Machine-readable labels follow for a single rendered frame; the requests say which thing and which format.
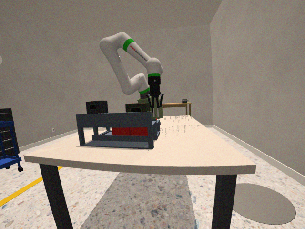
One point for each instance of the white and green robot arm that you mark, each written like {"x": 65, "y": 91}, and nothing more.
{"x": 109, "y": 46}

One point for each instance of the dark grey metal shelf rack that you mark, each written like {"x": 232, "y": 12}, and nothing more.
{"x": 117, "y": 120}

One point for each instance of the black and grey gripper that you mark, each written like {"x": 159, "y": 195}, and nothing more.
{"x": 154, "y": 93}

